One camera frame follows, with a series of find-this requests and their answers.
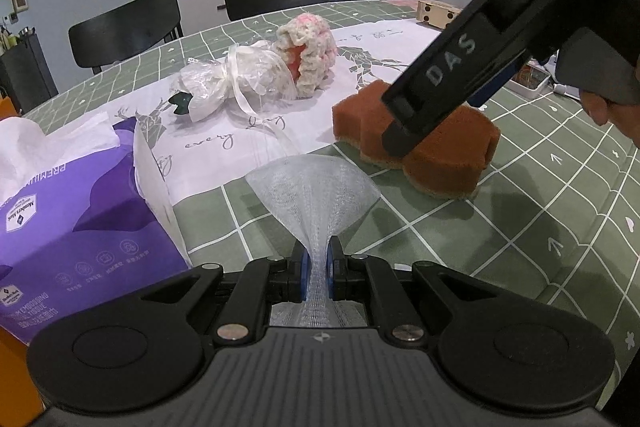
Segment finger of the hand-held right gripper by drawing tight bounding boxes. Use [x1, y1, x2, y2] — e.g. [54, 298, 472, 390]
[470, 49, 532, 108]
[381, 0, 583, 158]

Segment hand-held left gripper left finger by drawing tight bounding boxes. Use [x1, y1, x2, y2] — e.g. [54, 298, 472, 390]
[127, 241, 308, 343]

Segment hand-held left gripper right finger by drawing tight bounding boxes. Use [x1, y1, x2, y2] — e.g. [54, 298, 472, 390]
[327, 237, 507, 342]

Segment white mesh net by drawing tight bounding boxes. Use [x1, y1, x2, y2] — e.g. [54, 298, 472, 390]
[245, 155, 382, 330]

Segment brown sponge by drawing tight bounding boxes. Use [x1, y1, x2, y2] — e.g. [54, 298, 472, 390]
[332, 78, 502, 200]

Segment person's right hand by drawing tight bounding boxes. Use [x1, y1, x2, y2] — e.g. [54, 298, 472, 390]
[580, 92, 640, 148]

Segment small clear plastic tray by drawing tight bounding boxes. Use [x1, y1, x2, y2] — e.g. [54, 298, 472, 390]
[507, 57, 553, 96]

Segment wooden box with dots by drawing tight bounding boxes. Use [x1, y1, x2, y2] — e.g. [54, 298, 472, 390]
[415, 0, 463, 30]

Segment green checked tablecloth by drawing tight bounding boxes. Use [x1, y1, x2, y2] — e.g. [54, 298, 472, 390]
[22, 0, 640, 408]

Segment plastic wrapped crochet flower bouquet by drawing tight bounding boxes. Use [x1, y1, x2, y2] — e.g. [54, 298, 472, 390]
[167, 13, 337, 124]

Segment white printed table mat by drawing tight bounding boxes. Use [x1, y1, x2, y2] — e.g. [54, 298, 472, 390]
[105, 14, 446, 208]

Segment purple tissue pack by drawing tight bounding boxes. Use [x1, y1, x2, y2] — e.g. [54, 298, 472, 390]
[0, 111, 193, 348]

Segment white counter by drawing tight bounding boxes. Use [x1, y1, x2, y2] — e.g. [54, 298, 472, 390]
[175, 0, 231, 40]

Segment dark cabinet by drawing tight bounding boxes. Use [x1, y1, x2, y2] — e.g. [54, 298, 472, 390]
[0, 38, 58, 115]

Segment group of small bottles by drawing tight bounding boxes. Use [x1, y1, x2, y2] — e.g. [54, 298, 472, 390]
[0, 24, 36, 55]

